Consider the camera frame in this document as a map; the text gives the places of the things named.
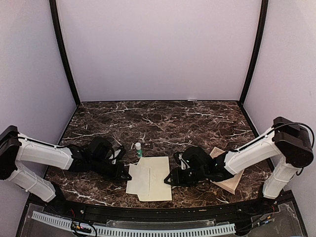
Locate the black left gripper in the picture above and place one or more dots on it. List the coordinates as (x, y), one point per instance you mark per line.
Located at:
(116, 177)

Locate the black curved front rail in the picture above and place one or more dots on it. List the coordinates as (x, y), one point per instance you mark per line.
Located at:
(238, 211)

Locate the left black frame post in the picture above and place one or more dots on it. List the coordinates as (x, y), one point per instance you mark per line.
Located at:
(62, 51)

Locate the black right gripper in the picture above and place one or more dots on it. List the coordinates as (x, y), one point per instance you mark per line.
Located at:
(177, 179)

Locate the white slotted cable duct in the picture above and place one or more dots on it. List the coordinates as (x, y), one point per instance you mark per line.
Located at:
(137, 229)

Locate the right black frame post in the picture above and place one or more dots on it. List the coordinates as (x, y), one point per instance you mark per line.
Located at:
(255, 52)

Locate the cream letter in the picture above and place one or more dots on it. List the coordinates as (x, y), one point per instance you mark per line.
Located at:
(140, 182)

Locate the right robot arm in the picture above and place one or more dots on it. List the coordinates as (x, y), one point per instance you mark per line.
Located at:
(292, 141)

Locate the black frame post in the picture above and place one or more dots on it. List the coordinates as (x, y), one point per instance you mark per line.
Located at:
(62, 51)
(255, 52)

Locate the cream paper envelope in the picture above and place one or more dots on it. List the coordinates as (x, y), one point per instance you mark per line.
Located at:
(159, 170)

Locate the green white glue stick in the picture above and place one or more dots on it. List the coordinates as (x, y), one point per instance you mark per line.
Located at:
(138, 149)

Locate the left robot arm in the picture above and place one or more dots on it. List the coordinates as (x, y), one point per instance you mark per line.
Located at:
(98, 156)

